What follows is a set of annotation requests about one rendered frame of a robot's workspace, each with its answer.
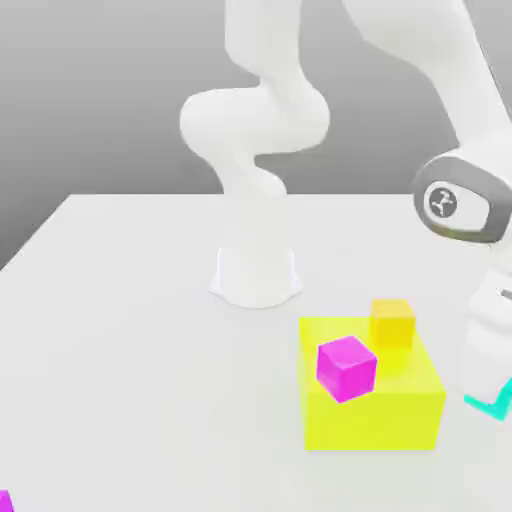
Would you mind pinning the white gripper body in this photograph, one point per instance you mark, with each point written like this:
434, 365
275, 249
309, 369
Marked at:
490, 308

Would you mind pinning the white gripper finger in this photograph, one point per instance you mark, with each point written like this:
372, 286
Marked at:
482, 360

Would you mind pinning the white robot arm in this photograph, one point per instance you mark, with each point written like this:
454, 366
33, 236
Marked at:
256, 120

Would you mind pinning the small orange cube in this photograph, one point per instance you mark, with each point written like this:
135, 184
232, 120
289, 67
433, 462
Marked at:
392, 324

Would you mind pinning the small magenta cube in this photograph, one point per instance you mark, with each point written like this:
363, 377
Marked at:
4, 503
346, 370

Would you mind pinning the large yellow box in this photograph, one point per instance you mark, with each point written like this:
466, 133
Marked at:
380, 420

